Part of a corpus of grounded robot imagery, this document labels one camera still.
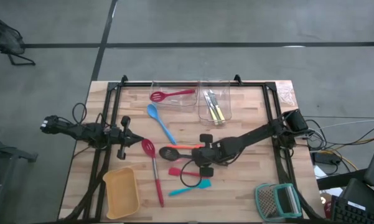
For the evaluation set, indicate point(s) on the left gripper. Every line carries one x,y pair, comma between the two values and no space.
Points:
123,137

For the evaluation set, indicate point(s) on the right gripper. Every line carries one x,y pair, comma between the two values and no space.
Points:
211,155

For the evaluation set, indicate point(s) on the pink silicone spatula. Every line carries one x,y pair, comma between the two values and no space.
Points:
182,161

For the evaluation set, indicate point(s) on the orange silicone spatula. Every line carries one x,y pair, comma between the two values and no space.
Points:
183,146

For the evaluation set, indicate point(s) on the red silicone spatula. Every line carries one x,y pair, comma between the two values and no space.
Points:
175,171

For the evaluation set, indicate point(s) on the black slotted spoon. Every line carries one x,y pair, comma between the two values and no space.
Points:
169,154

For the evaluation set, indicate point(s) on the teal silicone spatula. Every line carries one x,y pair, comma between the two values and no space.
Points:
205,184

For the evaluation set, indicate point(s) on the blue silicone spoon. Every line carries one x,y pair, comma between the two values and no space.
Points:
152,112

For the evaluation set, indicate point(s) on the red silicone slotted spoon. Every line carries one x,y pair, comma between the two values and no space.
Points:
157,96

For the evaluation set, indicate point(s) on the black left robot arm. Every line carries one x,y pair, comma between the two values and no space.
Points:
81,130

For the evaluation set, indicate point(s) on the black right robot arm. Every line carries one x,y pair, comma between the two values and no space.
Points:
255,133

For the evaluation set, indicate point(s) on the wide clear plastic bin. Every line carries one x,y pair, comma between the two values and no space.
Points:
186,104

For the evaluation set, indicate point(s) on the yellow plastic basket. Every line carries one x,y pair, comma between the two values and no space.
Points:
121,193

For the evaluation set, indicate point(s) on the narrow clear plastic bin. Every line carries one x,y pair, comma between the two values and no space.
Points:
227,102

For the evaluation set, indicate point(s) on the teal framed box grater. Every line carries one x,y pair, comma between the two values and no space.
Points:
267,202

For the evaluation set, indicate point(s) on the clear plastic bag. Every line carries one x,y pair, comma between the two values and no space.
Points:
286,93

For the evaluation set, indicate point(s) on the white paper sheet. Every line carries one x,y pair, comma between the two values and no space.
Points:
320,171

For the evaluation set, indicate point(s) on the dark grey metal stand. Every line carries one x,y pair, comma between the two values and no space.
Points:
6,152

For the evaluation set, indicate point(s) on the black power brick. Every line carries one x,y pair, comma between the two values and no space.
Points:
326,158

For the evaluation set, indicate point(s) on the black bar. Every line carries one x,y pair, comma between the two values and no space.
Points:
339,180

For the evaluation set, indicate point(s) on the black mesh chair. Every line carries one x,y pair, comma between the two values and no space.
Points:
3,37

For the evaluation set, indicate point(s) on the black keyboard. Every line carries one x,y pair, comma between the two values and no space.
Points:
354,214

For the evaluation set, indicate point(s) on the black metal table frame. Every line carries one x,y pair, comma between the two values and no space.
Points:
137,84

